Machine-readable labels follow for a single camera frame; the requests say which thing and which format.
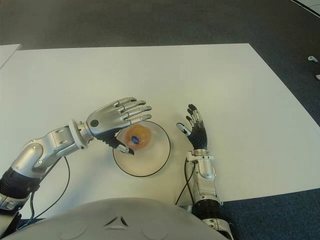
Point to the white controller on floor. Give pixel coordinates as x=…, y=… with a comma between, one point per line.
x=312, y=59

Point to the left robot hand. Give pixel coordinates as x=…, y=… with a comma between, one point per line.
x=105, y=121

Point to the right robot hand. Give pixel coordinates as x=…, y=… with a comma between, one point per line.
x=198, y=136

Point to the white plate with black rim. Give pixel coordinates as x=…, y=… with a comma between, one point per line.
x=150, y=162

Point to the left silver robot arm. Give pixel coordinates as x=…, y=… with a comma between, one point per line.
x=37, y=152

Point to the grey robot torso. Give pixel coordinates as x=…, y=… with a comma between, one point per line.
x=112, y=220

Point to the apple with blue sticker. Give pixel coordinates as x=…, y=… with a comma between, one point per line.
x=140, y=137

